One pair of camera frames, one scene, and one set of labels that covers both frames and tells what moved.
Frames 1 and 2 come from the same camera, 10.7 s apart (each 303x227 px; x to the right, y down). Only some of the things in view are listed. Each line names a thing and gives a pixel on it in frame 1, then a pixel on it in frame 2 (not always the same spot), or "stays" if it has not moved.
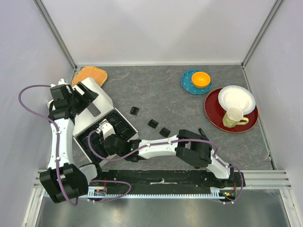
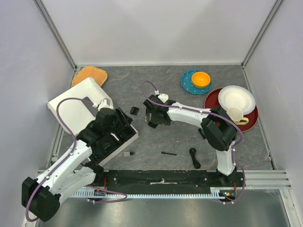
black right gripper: [114, 135] to [163, 122]
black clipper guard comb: [134, 110] stays
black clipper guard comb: [153, 123] stays
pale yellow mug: [233, 117] stays
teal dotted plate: [187, 82] stays
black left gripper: [86, 99] to [125, 120]
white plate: [235, 96] stays
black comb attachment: [202, 133] stays
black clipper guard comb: [164, 132] to [149, 116]
